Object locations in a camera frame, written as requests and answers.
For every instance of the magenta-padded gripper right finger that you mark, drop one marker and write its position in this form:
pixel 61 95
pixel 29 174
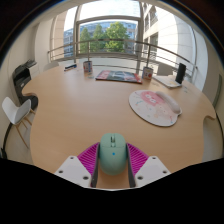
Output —
pixel 149 168

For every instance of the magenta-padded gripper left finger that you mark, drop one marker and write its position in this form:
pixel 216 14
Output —
pixel 75 168

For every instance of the mint green computer mouse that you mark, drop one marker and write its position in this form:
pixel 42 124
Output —
pixel 113 156

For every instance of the round pink white mouse pad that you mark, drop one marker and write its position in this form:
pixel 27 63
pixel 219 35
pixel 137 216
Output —
pixel 151 108

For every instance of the white chair wooden legs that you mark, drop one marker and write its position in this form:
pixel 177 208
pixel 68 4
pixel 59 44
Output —
pixel 15 111

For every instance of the white illustrated book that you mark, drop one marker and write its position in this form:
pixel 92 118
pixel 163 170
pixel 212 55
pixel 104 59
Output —
pixel 166 81

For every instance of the red magazine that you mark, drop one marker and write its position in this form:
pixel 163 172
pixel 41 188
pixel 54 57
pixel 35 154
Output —
pixel 118 76

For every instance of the black cylindrical speaker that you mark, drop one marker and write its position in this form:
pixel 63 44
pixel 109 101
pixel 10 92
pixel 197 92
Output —
pixel 180 73

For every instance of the blue black stapler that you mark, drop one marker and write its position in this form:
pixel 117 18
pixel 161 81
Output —
pixel 70 67

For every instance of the white blue printed cup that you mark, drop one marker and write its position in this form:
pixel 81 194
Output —
pixel 87 67

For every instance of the black printer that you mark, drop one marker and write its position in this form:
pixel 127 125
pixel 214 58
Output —
pixel 22 80

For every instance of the metal balcony railing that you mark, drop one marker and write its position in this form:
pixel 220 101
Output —
pixel 133 41

